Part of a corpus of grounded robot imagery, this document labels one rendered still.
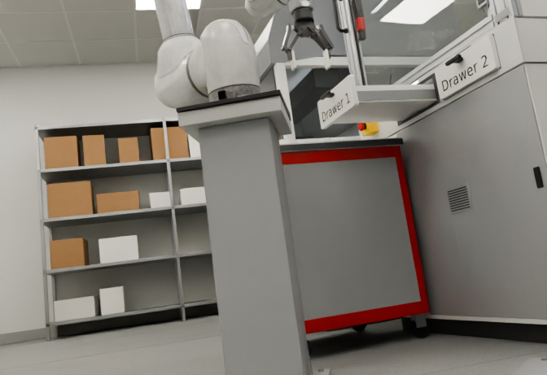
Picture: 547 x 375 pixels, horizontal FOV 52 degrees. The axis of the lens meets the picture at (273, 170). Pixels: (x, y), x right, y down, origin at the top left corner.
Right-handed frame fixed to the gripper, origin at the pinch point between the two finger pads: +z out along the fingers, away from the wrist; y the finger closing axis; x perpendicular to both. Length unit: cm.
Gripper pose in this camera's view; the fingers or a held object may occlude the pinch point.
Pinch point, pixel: (310, 65)
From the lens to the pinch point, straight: 202.1
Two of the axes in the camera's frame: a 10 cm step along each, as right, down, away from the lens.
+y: 9.4, -0.8, 3.3
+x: -3.0, 2.1, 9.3
